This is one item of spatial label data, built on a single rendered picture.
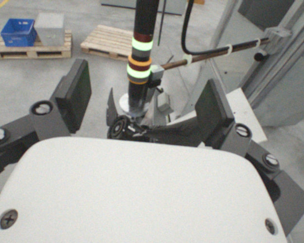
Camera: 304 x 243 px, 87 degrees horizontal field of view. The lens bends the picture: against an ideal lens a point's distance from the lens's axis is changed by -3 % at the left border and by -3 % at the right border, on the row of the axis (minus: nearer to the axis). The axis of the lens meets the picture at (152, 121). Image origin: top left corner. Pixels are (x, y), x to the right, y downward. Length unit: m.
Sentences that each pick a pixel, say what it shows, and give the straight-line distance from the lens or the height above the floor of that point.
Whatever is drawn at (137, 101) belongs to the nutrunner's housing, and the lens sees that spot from 0.37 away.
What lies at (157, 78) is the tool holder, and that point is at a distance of 0.36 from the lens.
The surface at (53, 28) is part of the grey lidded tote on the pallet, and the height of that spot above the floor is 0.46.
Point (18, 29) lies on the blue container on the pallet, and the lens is 4.11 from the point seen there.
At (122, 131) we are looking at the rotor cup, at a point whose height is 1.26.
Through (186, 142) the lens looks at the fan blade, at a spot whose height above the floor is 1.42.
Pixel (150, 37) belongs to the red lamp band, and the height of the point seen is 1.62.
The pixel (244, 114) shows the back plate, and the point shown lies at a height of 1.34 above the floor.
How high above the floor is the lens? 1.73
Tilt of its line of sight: 50 degrees down
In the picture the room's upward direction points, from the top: 15 degrees clockwise
